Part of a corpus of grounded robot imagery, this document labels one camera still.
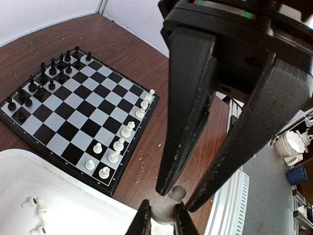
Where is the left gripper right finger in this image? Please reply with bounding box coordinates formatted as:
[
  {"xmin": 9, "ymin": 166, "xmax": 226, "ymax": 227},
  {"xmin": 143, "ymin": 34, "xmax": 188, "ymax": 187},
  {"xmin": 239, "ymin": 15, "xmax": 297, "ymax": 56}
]
[{"xmin": 174, "ymin": 203, "xmax": 199, "ymax": 235}]

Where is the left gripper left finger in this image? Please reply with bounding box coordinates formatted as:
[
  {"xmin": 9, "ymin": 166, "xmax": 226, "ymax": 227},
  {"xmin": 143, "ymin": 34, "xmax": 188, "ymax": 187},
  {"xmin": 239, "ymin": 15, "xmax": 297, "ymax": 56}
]
[{"xmin": 126, "ymin": 199, "xmax": 151, "ymax": 235}]

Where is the white appliance beside table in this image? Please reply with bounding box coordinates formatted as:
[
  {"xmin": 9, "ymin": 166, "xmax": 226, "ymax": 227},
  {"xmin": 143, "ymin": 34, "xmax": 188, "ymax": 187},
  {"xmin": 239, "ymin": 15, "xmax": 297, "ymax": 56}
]
[{"xmin": 270, "ymin": 129, "xmax": 313, "ymax": 167}]

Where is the white chess piece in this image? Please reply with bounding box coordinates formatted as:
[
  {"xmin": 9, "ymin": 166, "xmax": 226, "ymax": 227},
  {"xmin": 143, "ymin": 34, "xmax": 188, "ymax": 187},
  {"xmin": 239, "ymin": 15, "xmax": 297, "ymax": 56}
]
[
  {"xmin": 108, "ymin": 151, "xmax": 120, "ymax": 163},
  {"xmin": 98, "ymin": 166, "xmax": 110, "ymax": 179}
]

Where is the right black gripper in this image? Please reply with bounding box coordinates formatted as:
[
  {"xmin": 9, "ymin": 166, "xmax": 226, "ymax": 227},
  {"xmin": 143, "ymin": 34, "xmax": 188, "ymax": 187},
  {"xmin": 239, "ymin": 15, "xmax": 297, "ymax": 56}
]
[{"xmin": 158, "ymin": 0, "xmax": 313, "ymax": 97}]

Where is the black and white chessboard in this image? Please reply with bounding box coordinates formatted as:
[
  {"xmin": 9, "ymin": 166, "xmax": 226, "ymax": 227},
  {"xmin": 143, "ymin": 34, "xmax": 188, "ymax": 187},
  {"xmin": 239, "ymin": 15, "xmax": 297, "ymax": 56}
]
[{"xmin": 0, "ymin": 56, "xmax": 159, "ymax": 196}]

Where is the blue cup beside table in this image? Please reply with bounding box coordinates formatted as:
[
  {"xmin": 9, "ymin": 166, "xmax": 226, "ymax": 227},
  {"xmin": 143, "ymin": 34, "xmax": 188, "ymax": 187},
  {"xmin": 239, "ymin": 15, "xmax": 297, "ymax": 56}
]
[{"xmin": 287, "ymin": 164, "xmax": 308, "ymax": 186}]

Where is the white rectangular tray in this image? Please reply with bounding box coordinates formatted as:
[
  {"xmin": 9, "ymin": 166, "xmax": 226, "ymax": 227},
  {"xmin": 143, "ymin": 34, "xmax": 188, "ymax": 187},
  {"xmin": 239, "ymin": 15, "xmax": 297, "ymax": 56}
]
[{"xmin": 0, "ymin": 148, "xmax": 177, "ymax": 235}]

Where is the black chess pieces row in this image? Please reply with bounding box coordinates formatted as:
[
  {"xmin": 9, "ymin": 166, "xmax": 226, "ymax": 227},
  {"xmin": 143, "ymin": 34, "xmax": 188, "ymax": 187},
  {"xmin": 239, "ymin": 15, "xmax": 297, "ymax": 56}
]
[{"xmin": 0, "ymin": 46, "xmax": 96, "ymax": 126}]

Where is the front aluminium rail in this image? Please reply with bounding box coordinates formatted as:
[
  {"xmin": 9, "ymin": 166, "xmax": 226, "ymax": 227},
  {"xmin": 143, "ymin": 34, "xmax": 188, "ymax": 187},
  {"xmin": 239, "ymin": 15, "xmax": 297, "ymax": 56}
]
[{"xmin": 202, "ymin": 95, "xmax": 251, "ymax": 235}]

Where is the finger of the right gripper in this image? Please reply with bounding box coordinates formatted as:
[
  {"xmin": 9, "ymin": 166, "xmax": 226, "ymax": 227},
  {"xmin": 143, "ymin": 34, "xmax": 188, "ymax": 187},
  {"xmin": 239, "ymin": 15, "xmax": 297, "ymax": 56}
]
[
  {"xmin": 187, "ymin": 55, "xmax": 313, "ymax": 212},
  {"xmin": 156, "ymin": 27, "xmax": 217, "ymax": 196}
]

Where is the white chess queen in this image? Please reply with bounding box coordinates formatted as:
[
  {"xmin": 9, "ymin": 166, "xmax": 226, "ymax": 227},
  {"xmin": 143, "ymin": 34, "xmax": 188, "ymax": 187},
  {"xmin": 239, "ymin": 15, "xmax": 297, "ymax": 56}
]
[{"xmin": 121, "ymin": 121, "xmax": 135, "ymax": 139}]

